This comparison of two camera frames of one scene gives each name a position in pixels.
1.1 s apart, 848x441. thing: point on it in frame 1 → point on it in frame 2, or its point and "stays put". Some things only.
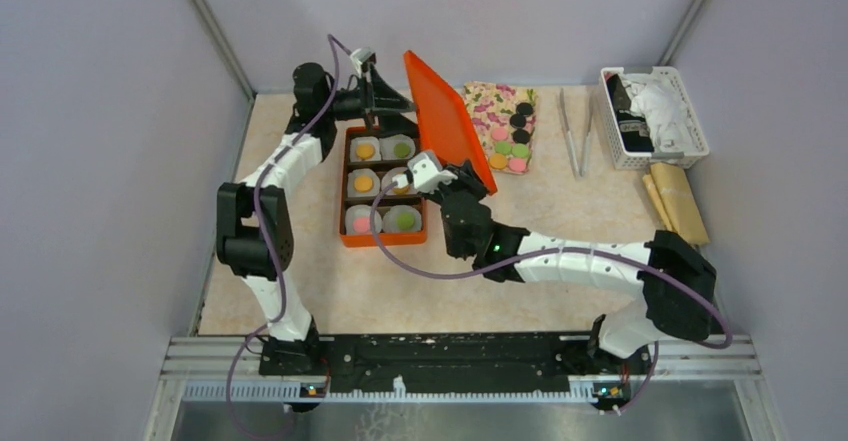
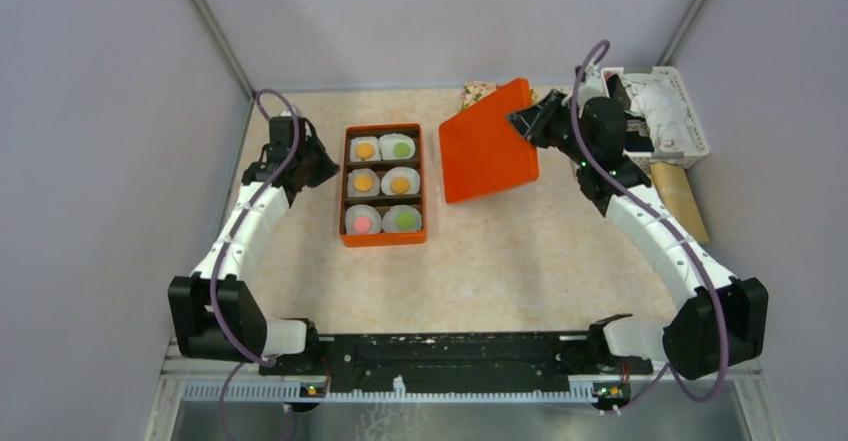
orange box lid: (447, 126) → (482, 150)
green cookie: (402, 150) stays put
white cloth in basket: (659, 100) stays put
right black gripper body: (459, 180) → (558, 130)
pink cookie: (361, 224) stays put
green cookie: (405, 220) stays put
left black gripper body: (351, 104) → (317, 164)
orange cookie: (363, 183) stays put
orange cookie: (365, 151) stays put
